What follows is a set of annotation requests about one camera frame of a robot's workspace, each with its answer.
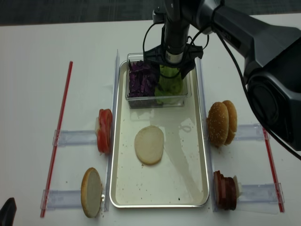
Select sesame bun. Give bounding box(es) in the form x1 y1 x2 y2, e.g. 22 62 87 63
223 100 238 145
206 102 229 147

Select clear pusher track patty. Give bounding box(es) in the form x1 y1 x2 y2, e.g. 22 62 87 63
237 183 285 203

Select red rail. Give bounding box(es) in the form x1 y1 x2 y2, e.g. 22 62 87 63
40 61 73 218
262 129 285 213

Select red rail right side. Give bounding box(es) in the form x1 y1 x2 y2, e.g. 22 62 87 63
262 129 285 213

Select meat patty stack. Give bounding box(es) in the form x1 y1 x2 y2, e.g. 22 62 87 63
214 171 237 210

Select sesame top bun inner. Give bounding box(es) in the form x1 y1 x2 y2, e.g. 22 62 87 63
223 100 238 145

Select clear pusher track left bun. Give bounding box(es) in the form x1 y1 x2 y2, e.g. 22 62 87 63
40 190 82 210

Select green lettuce pile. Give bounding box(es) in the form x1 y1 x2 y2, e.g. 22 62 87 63
155 65 183 97

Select tomato slice stack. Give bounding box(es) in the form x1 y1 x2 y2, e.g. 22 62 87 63
97 109 112 154

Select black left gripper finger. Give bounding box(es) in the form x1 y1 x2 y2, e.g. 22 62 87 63
0 197 17 226

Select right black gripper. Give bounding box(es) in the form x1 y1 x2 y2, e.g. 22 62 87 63
143 44 203 79

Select purple cabbage shreds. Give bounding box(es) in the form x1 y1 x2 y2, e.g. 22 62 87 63
128 60 159 98

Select red rail left side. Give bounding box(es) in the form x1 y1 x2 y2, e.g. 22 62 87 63
40 61 73 218

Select clear pusher track bun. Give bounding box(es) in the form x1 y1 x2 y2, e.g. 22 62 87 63
40 190 82 210
234 124 265 141

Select bottom bun on tray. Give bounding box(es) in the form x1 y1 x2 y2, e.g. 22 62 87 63
134 125 164 165

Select clear pusher track tomato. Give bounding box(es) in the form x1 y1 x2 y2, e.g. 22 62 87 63
52 130 97 146

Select metal serving tray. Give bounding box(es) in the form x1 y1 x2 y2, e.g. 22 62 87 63
110 62 209 208

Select clear plastic salad container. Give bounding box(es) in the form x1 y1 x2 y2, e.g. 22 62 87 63
125 54 191 108

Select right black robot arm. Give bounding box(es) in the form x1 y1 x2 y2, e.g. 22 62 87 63
143 0 301 153

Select white pusher block tomato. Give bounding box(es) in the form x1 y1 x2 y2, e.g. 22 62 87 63
95 117 100 136

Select bottom bun standing left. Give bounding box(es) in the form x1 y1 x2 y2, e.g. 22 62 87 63
80 167 103 218

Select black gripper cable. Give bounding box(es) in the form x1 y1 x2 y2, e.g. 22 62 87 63
142 0 301 161

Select white pusher block patty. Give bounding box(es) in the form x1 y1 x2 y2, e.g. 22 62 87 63
233 175 242 199

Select sesame top bun outer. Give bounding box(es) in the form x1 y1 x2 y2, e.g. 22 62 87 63
206 102 229 147

